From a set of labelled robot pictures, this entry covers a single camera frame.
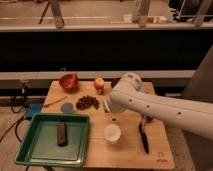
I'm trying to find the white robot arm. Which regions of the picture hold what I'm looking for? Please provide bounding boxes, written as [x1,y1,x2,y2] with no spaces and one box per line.
[103,72,213,140]

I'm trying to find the green plastic tray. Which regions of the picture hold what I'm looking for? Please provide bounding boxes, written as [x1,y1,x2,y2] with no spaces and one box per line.
[15,113,90,168]

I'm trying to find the red yellow apple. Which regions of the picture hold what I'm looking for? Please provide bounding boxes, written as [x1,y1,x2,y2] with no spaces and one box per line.
[93,78,105,90]

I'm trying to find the purple bowl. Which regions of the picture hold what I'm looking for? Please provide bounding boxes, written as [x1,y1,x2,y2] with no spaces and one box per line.
[111,78,120,88]

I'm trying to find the orange bowl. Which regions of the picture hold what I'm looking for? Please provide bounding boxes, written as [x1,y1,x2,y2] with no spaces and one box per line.
[59,73,78,91]

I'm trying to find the white cup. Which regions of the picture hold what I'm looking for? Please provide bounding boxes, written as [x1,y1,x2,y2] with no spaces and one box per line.
[104,123,121,144]

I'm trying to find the wooden spoon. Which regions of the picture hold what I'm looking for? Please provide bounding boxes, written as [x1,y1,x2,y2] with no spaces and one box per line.
[43,96,67,108]

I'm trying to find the wooden cutting board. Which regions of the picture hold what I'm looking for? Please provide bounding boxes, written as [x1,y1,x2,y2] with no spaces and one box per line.
[42,81,175,169]

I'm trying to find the dark rectangular block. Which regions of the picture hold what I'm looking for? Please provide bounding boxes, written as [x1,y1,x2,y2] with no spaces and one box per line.
[57,122,67,146]

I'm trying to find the blue box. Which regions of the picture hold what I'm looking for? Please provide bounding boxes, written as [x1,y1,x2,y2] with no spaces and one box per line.
[26,103,43,119]

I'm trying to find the black cables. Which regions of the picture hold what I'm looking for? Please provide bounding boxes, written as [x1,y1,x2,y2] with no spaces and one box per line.
[0,81,32,144]

